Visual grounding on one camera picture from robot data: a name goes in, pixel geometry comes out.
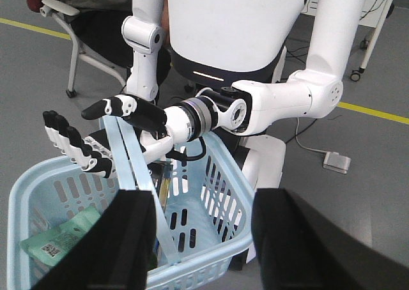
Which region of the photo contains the green avocado front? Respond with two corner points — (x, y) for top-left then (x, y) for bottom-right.
(147, 252), (158, 271)

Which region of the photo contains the blue basket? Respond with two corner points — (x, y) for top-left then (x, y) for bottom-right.
(6, 117), (254, 289)

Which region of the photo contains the white robot wheeled base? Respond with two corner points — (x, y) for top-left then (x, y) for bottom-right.
(229, 135), (287, 270)

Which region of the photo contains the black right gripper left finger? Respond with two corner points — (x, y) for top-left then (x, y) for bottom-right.
(34, 190), (157, 289)

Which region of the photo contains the robot hand image right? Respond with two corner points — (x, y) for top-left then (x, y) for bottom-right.
(42, 93), (175, 179)

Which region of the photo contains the teal goji berry bag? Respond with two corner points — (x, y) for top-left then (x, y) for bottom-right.
(20, 206), (101, 266)

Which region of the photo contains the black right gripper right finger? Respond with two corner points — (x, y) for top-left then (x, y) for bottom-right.
(252, 188), (408, 289)

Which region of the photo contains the Franzzi cookie box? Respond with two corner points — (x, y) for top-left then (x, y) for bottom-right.
(148, 161), (173, 212)

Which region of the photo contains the grey chair with armrest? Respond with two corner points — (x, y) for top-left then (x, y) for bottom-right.
(26, 0), (125, 98)

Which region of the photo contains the white robot arm image right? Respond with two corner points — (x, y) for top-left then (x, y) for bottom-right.
(167, 0), (408, 289)

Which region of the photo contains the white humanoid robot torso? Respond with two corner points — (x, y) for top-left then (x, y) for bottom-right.
(168, 0), (307, 88)

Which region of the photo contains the white floor pedal box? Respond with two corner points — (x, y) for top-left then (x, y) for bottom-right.
(322, 151), (351, 174)

